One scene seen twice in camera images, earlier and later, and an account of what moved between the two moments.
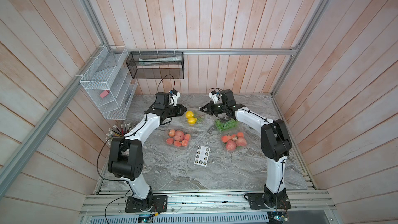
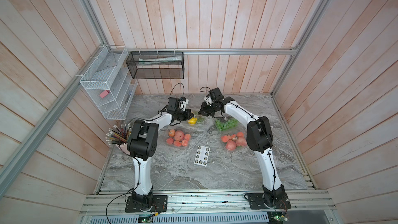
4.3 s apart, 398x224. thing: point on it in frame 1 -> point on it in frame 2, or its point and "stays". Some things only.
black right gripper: [210, 108] stays
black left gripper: [180, 111] -> [187, 112]
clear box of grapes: [230, 125] stays
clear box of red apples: [234, 141] stays
